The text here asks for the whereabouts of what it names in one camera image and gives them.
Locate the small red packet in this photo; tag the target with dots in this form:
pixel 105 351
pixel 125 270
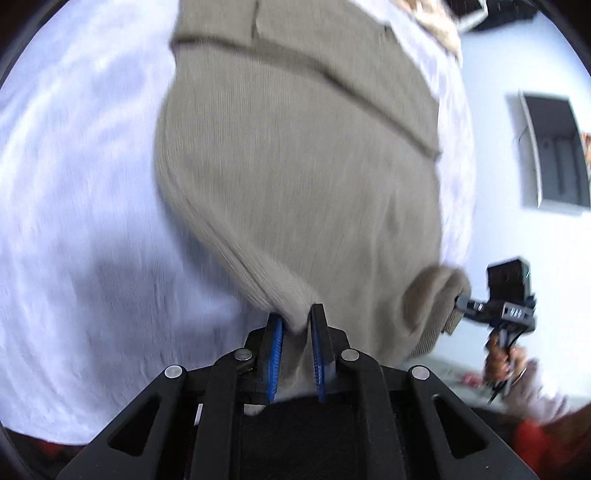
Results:
pixel 473 378

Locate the person's right hand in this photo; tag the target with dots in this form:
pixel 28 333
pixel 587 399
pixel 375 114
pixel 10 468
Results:
pixel 496 364

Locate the white framed panel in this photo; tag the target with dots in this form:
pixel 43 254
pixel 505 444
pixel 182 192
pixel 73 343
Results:
pixel 471 18

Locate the lavender plush blanket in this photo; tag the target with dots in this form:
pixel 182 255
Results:
pixel 83 207

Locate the person's red top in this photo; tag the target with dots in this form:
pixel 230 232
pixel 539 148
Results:
pixel 535 443

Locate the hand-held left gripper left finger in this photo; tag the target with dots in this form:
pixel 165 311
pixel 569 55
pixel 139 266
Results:
pixel 275 360

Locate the olive knit sweater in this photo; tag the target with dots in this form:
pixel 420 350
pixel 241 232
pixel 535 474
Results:
pixel 300 184

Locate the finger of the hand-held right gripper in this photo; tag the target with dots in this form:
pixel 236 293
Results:
pixel 468 305

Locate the grey white-framed tray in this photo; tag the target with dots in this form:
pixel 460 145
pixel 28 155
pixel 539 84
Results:
pixel 554 152

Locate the cream striped garment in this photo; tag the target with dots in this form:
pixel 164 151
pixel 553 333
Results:
pixel 443 32

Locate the black object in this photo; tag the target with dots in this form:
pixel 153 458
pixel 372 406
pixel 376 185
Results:
pixel 503 18

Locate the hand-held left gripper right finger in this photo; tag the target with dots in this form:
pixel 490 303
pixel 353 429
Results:
pixel 318 364

